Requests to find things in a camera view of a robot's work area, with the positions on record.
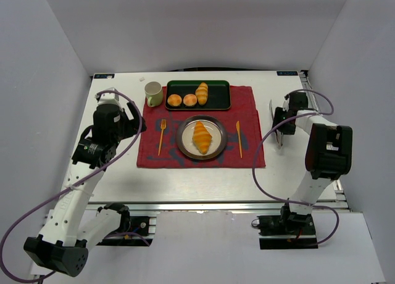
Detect round bun right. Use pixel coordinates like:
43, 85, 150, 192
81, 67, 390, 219
183, 94, 198, 107

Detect blue label right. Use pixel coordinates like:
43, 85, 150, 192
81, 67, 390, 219
276, 70, 299, 76

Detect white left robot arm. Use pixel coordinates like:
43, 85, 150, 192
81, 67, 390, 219
23, 101, 146, 277

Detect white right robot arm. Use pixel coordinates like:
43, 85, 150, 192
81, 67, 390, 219
270, 90, 353, 224

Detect black and green tray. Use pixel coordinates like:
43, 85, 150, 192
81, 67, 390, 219
165, 80, 231, 111

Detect light green mug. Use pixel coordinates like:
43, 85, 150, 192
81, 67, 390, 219
144, 81, 164, 107

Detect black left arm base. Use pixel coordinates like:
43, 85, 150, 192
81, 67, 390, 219
98, 216, 156, 247

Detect silver rimmed white plate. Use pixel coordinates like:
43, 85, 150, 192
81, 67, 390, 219
176, 115, 228, 161

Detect small striped bread roll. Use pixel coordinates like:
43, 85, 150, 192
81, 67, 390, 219
195, 82, 209, 106

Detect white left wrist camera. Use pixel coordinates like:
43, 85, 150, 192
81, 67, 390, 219
94, 93, 121, 107

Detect aluminium table rail front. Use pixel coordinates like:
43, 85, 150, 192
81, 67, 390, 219
85, 200, 351, 213

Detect blue label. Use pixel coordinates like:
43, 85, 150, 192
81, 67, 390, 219
93, 73, 115, 79
276, 70, 299, 76

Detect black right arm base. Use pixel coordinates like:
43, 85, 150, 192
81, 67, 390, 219
251, 215, 318, 250

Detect round bun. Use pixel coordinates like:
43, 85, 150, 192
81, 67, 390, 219
183, 94, 198, 107
167, 94, 183, 107

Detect red patterned placemat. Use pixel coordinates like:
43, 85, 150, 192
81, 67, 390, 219
136, 86, 262, 169

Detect orange plastic knife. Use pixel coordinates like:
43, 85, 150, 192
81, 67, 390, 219
236, 121, 243, 159

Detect blue label left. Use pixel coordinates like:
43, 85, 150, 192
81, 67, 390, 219
93, 73, 115, 79

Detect steel tongs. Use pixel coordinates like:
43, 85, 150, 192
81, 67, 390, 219
268, 99, 286, 150

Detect round bun left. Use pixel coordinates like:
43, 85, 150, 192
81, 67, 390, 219
167, 94, 183, 107

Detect orange plastic fork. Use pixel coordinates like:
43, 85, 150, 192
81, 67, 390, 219
157, 119, 167, 156

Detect large striped croissant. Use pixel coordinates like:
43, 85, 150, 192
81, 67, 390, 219
192, 121, 212, 154

